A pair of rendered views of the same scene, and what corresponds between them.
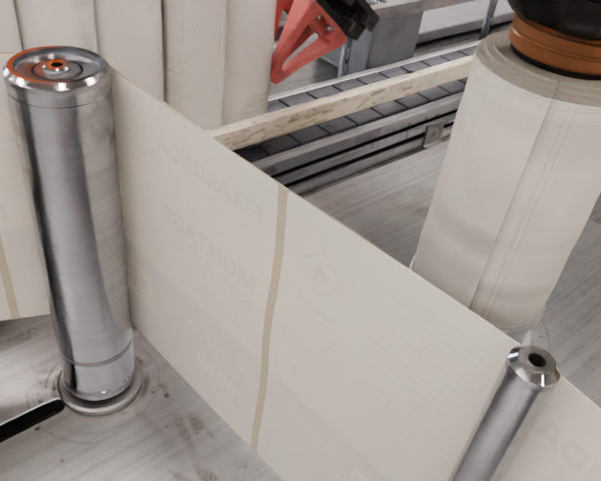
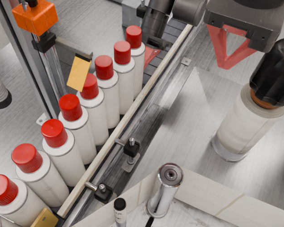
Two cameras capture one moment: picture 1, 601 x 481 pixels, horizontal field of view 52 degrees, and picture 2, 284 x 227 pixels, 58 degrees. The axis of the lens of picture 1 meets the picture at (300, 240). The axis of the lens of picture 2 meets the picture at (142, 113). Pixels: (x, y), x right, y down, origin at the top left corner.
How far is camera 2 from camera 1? 33 cm
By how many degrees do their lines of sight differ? 23
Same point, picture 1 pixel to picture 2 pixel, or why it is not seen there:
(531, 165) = (262, 128)
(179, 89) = (123, 99)
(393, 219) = (195, 111)
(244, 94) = (137, 86)
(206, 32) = (131, 83)
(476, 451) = not seen: outside the picture
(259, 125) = (144, 94)
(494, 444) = not seen: outside the picture
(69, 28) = (102, 110)
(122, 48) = (111, 102)
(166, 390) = (173, 201)
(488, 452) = not seen: outside the picture
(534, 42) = (262, 103)
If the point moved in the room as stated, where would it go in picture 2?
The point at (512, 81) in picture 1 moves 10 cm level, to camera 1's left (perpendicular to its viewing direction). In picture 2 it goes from (258, 115) to (205, 127)
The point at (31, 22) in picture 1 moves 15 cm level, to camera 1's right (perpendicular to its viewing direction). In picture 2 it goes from (91, 115) to (166, 98)
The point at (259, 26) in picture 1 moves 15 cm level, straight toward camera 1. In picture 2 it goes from (141, 68) to (171, 120)
